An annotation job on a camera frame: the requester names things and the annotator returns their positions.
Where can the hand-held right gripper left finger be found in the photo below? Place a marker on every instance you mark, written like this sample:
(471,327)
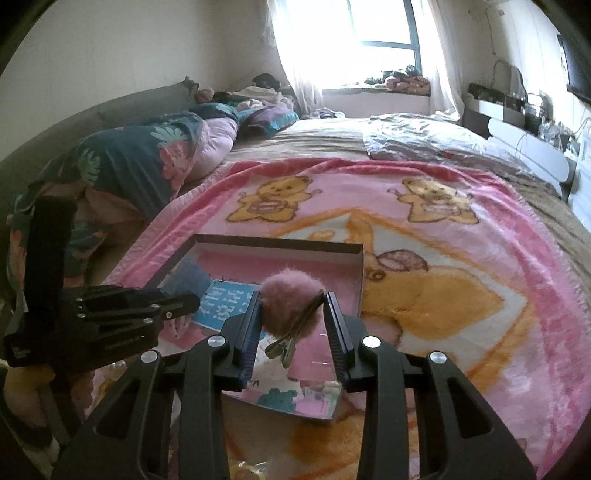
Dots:
(244,350)

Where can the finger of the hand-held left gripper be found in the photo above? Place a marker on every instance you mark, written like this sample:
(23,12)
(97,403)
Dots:
(138,304)

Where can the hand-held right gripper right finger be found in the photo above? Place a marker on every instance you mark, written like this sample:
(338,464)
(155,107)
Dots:
(336,341)

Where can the pink pompom hair clip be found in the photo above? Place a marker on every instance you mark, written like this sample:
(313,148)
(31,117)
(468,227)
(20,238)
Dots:
(286,300)

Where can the shallow cardboard box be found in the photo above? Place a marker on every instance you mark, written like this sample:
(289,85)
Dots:
(295,261)

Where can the blue printed card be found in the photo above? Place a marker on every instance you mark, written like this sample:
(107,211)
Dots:
(217,304)

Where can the dark blue small box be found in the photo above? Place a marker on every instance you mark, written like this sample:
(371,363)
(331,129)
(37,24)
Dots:
(189,279)

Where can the dark floral quilt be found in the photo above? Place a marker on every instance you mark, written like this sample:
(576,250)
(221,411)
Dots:
(120,157)

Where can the pink bear printed blanket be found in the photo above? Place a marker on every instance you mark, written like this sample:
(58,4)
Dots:
(461,277)

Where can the purple and teal pillow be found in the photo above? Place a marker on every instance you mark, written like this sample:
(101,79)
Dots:
(272,119)

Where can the clothes pile on bed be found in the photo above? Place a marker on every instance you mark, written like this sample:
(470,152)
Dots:
(258,94)

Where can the clothes pile on windowsill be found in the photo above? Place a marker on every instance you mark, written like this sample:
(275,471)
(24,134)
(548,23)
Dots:
(406,82)

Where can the white desk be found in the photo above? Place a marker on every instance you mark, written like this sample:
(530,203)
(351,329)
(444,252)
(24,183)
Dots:
(531,147)

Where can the white sheer curtain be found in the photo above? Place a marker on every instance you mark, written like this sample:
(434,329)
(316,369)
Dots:
(443,69)
(295,69)

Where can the arched desk mirror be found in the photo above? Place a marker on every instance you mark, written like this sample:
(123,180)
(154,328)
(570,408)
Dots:
(510,81)

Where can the window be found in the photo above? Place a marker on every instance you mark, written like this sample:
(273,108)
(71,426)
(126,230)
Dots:
(383,27)

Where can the black wall television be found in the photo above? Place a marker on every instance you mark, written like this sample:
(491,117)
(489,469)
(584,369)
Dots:
(579,69)

